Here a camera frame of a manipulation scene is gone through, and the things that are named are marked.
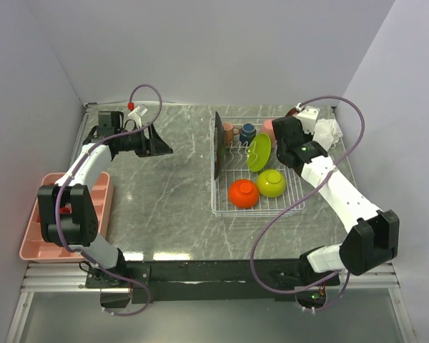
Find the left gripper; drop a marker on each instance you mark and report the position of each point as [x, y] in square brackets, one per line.
[154, 146]

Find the black floral square plate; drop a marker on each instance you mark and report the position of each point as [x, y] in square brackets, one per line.
[219, 145]

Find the pink ceramic mug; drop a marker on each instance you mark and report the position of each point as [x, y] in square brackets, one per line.
[230, 131]

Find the dark blue ceramic mug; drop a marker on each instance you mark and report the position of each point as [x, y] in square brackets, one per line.
[247, 134]

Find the orange bowl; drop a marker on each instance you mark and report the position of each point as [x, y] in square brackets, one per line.
[243, 193]

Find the green plate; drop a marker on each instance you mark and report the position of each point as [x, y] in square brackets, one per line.
[259, 152]

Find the pink plastic cup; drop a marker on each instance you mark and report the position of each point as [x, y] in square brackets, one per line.
[267, 128]

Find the green bowl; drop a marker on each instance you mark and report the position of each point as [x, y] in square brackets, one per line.
[271, 183]

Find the brown rimmed round plate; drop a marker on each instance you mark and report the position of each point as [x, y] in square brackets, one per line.
[293, 111]

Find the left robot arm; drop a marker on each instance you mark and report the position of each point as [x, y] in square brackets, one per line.
[78, 231]

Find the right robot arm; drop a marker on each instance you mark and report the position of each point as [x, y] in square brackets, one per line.
[372, 234]

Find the black base bar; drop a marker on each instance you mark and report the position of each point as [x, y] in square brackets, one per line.
[220, 279]

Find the pink compartment tray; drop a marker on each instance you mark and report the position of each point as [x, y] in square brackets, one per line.
[35, 249]

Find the white cloth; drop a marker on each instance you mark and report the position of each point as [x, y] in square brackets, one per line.
[327, 133]

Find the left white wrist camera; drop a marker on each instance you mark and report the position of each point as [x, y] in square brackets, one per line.
[137, 113]

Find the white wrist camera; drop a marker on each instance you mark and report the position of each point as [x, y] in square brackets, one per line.
[137, 113]
[308, 118]

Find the white wire dish rack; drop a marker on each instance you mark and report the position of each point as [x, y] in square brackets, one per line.
[233, 166]

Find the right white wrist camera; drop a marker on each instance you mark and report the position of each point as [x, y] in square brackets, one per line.
[308, 118]

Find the aluminium frame rail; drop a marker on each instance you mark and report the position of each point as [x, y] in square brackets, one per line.
[68, 278]

